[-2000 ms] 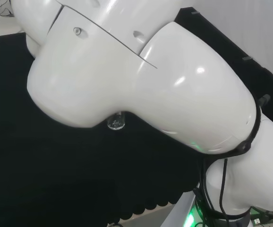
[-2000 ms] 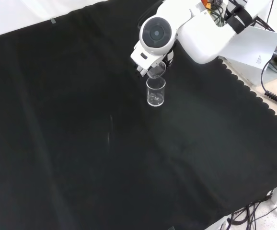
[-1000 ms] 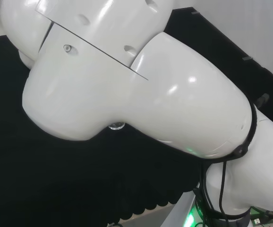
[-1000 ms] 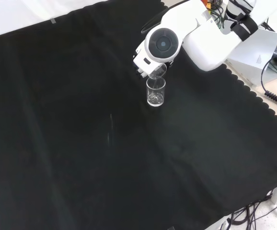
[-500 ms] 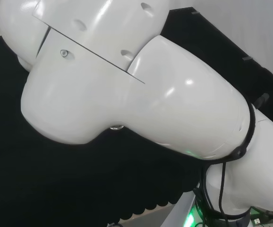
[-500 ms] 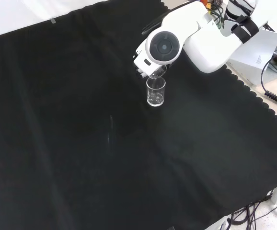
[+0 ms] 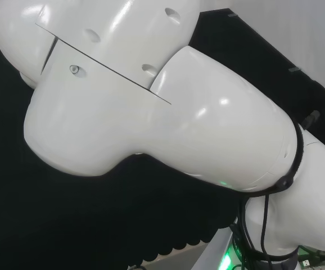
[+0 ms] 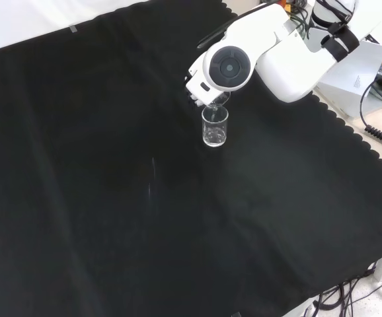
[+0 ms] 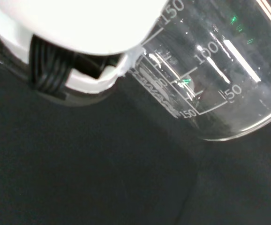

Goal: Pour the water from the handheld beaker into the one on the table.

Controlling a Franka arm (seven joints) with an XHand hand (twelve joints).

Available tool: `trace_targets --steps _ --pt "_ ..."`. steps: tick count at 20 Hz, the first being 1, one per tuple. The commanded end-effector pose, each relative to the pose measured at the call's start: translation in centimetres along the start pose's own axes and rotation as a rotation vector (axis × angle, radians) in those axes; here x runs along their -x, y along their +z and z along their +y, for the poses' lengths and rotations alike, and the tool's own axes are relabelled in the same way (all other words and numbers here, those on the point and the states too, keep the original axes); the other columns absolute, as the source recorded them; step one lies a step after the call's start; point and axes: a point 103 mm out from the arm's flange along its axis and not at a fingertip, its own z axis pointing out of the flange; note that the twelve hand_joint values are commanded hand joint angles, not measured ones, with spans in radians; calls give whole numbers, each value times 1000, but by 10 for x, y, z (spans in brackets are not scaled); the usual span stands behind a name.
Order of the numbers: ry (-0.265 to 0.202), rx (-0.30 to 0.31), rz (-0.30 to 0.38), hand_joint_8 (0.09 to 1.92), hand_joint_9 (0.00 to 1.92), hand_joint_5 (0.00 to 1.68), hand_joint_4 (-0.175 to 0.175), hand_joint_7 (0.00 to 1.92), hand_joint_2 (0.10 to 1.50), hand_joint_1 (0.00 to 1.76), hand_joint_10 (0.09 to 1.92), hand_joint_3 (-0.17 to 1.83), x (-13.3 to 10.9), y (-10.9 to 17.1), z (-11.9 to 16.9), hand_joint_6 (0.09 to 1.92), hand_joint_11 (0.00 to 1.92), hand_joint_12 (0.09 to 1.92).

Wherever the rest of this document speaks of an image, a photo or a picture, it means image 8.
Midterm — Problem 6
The black floor cable bundle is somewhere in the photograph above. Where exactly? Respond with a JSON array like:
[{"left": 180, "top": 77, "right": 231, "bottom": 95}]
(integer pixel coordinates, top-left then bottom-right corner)
[{"left": 311, "top": 262, "right": 382, "bottom": 317}]

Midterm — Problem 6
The black bench cloth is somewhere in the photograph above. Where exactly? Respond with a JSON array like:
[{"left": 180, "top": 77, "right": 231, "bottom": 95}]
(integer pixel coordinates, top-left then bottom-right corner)
[{"left": 0, "top": 0, "right": 382, "bottom": 317}]

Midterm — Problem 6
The black ribbed plug cable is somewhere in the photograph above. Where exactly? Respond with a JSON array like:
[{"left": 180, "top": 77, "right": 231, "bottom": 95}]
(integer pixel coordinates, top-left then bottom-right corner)
[{"left": 358, "top": 80, "right": 382, "bottom": 157}]

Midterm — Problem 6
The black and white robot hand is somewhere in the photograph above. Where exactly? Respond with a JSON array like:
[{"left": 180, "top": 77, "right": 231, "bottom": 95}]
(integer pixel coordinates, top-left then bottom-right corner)
[{"left": 184, "top": 60, "right": 227, "bottom": 107}]

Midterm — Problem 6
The pale board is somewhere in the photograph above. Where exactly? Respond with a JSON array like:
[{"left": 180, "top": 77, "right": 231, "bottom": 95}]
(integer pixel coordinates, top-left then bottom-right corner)
[{"left": 314, "top": 38, "right": 382, "bottom": 119}]

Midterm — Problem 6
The clear graduated glass beaker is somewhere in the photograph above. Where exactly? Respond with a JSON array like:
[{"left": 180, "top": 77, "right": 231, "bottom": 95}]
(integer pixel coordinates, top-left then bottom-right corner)
[{"left": 201, "top": 106, "right": 229, "bottom": 148}]

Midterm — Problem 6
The small clear glass beaker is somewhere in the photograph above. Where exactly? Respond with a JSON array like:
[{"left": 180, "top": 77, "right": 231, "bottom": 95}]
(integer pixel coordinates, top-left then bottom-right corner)
[{"left": 205, "top": 91, "right": 233, "bottom": 112}]

